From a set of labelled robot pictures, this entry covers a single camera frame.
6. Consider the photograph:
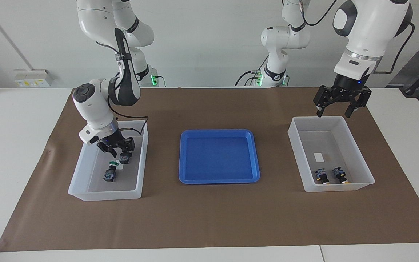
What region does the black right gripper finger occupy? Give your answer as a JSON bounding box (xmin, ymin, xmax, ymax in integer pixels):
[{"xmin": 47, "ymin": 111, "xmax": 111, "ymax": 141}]
[
  {"xmin": 97, "ymin": 143, "xmax": 117, "ymax": 158},
  {"xmin": 120, "ymin": 137, "xmax": 135, "ymax": 155}
]

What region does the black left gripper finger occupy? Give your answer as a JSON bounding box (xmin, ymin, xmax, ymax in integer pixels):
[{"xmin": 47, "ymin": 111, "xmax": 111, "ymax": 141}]
[
  {"xmin": 313, "ymin": 86, "xmax": 336, "ymax": 118},
  {"xmin": 345, "ymin": 87, "xmax": 372, "ymax": 118}
]

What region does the yellow push button switch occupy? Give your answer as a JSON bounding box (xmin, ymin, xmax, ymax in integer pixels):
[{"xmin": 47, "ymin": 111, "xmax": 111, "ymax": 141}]
[
  {"xmin": 314, "ymin": 168, "xmax": 331, "ymax": 185},
  {"xmin": 332, "ymin": 167, "xmax": 351, "ymax": 185}
]

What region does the translucent white plastic box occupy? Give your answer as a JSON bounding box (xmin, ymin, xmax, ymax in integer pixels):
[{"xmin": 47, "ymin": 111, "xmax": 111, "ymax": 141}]
[
  {"xmin": 288, "ymin": 116, "xmax": 375, "ymax": 192},
  {"xmin": 68, "ymin": 120, "xmax": 149, "ymax": 202}
]

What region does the blue plastic tray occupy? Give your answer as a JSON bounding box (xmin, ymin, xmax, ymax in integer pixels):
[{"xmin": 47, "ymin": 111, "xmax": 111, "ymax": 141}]
[{"xmin": 179, "ymin": 129, "xmax": 261, "ymax": 184}]

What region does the brown paper table mat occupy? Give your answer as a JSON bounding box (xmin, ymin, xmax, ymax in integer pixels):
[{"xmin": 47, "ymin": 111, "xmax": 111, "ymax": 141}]
[{"xmin": 0, "ymin": 87, "xmax": 419, "ymax": 252}]

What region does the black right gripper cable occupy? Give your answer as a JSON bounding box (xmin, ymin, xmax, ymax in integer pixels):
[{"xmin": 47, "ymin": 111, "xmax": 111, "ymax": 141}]
[{"xmin": 108, "ymin": 106, "xmax": 149, "ymax": 136}]

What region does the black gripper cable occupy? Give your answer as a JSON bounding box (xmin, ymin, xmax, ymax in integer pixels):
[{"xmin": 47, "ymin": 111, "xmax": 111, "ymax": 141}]
[
  {"xmin": 108, "ymin": 106, "xmax": 149, "ymax": 136},
  {"xmin": 373, "ymin": 22, "xmax": 415, "ymax": 74}
]

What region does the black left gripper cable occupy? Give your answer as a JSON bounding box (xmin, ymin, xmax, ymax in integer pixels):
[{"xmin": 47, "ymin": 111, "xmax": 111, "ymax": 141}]
[{"xmin": 373, "ymin": 22, "xmax": 415, "ymax": 74}]

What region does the black base cable bundle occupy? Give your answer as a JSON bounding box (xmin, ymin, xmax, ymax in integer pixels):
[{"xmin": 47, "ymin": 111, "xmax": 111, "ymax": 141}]
[{"xmin": 235, "ymin": 69, "xmax": 265, "ymax": 87}]

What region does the white wall socket box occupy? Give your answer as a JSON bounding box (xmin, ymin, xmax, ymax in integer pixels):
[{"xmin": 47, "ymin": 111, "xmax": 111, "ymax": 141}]
[{"xmin": 13, "ymin": 69, "xmax": 54, "ymax": 88}]

